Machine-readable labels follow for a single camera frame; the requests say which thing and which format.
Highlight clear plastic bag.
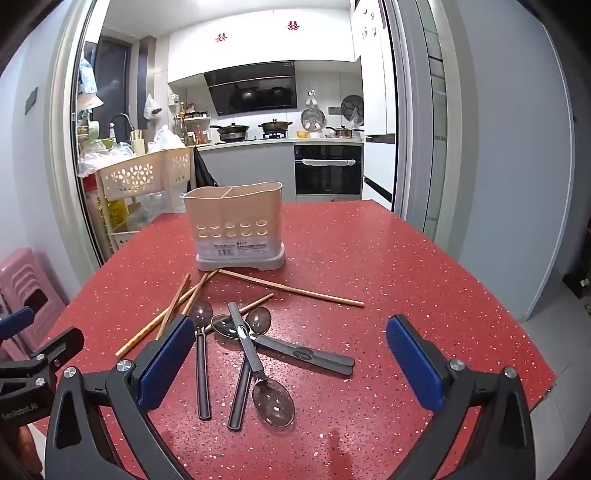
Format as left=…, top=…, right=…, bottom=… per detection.
left=134, top=191, right=185, bottom=217

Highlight small steel pot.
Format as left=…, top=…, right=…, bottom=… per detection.
left=325, top=124, right=365, bottom=139

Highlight dark bulky object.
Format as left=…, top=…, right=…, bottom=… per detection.
left=563, top=272, right=591, bottom=319

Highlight round metal steamer tray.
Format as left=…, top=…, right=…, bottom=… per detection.
left=300, top=107, right=325, bottom=132

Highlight black round strainer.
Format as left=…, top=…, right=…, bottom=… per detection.
left=341, top=94, right=365, bottom=125

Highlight pink plastic stool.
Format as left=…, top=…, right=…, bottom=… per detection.
left=0, top=248, right=66, bottom=361

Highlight white refrigerator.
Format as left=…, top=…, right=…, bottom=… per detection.
left=351, top=0, right=398, bottom=213

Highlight dark jacket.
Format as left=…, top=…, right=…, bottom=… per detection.
left=191, top=147, right=218, bottom=189

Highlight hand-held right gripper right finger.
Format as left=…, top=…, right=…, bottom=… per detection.
left=385, top=315, right=536, bottom=480

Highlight lidded wok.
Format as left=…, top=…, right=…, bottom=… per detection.
left=257, top=119, right=293, bottom=138

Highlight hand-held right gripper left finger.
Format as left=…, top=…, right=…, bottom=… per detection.
left=45, top=315, right=197, bottom=480

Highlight smoky plastic spoon black handle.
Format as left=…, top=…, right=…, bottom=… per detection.
left=190, top=301, right=214, bottom=421
left=227, top=302, right=296, bottom=428
left=211, top=314, right=356, bottom=370
left=249, top=335, right=355, bottom=378
left=228, top=306, right=273, bottom=431

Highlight crumpled clear plastic bags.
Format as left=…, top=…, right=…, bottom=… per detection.
left=76, top=138, right=134, bottom=178

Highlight blue white hanging bag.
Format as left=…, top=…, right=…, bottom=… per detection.
left=78, top=58, right=105, bottom=112

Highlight black kitchen faucet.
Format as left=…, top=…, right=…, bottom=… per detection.
left=108, top=113, right=134, bottom=139

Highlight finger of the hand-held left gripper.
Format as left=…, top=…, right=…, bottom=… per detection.
left=0, top=327, right=85, bottom=398
left=0, top=306, right=37, bottom=344

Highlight beige tiered basket cart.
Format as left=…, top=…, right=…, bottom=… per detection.
left=95, top=147, right=194, bottom=252

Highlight black range hood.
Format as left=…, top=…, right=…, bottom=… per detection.
left=204, top=61, right=298, bottom=116

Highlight yellow oil bottle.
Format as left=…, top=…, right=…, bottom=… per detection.
left=107, top=196, right=130, bottom=229

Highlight black frying pan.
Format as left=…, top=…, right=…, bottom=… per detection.
left=210, top=123, right=251, bottom=141

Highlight white spice rack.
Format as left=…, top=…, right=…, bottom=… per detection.
left=173, top=102, right=211, bottom=145

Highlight glass sliding door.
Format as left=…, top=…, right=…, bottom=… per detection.
left=383, top=0, right=451, bottom=232

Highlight black built-in oven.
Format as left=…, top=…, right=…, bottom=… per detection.
left=294, top=143, right=363, bottom=197

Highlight beige utensil holder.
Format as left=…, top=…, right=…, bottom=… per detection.
left=183, top=181, right=287, bottom=272

